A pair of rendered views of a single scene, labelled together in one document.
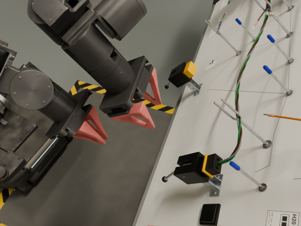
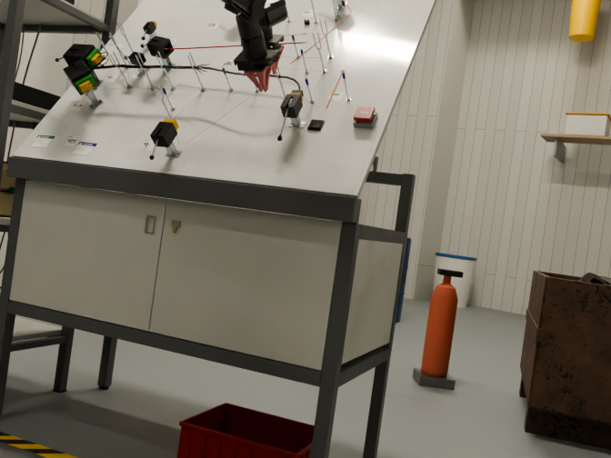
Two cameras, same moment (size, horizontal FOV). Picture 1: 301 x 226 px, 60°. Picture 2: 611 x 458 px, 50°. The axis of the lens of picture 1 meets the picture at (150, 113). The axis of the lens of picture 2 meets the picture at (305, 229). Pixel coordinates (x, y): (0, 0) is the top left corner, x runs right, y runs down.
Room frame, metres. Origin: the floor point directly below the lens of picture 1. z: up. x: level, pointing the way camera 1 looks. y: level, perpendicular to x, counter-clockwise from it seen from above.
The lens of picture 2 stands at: (0.03, 1.76, 0.78)
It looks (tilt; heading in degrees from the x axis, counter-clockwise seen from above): 0 degrees down; 272
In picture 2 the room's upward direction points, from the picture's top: 8 degrees clockwise
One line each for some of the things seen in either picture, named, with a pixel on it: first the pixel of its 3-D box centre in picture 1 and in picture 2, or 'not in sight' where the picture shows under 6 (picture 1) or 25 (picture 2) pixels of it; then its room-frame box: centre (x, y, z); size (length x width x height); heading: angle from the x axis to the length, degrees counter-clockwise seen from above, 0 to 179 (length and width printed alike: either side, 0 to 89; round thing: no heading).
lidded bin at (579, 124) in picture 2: not in sight; (587, 127); (-2.90, -6.32, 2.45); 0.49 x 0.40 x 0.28; 151
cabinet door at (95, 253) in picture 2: not in sight; (85, 252); (0.78, -0.23, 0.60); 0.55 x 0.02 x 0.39; 160
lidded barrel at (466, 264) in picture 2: not in sight; (452, 280); (-1.64, -6.90, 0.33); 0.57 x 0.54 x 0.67; 61
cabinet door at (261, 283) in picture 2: not in sight; (240, 280); (0.26, -0.04, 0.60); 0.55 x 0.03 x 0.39; 160
